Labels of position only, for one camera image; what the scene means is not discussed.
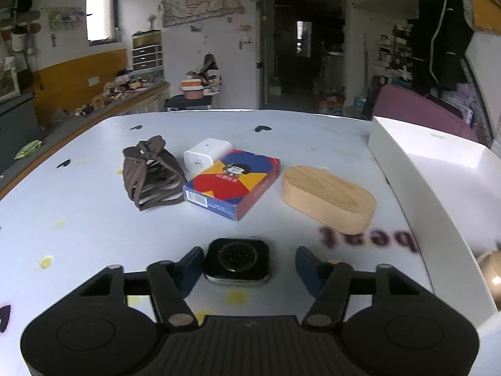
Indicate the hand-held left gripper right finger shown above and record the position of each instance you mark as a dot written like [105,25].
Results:
[307,270]

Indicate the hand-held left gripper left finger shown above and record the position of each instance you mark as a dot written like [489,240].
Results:
[191,270]

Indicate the black smartwatch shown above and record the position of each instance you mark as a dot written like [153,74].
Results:
[235,258]

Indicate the oval wooden box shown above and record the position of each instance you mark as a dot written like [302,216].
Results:
[325,196]

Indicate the white charger cube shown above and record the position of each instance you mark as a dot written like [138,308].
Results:
[203,154]

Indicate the white cardboard box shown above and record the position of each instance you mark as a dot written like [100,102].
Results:
[430,188]

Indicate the beige earbuds case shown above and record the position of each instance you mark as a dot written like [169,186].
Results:
[491,274]

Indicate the colourful card box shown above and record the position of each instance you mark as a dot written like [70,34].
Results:
[231,184]

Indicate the brown hair claw clip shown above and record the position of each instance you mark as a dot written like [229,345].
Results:
[156,180]

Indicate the small black table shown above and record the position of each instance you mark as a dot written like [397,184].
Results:
[188,103]

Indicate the colourful floor box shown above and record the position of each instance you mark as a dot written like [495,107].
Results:
[330,103]

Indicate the cream counter cabinet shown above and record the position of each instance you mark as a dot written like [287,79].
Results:
[129,105]

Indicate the pink pot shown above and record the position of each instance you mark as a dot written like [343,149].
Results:
[192,90]

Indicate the pile of counter clutter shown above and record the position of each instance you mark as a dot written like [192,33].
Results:
[117,92]

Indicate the pink chair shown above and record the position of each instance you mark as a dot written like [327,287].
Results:
[415,109]

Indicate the green wipes packet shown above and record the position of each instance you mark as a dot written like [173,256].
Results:
[28,149]

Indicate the plastic drawer unit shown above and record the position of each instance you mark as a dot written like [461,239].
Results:
[146,56]

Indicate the grey storage box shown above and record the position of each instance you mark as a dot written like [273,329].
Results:
[15,129]

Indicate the glass fish tank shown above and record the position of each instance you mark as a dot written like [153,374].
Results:
[146,38]

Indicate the printed tote bag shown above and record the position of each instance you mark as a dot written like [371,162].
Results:
[8,80]

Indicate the window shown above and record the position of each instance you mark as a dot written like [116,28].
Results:
[100,15]

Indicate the black jacket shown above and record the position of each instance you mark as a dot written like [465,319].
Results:
[438,27]

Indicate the beige patterned wall hanging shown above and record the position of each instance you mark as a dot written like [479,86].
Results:
[199,4]

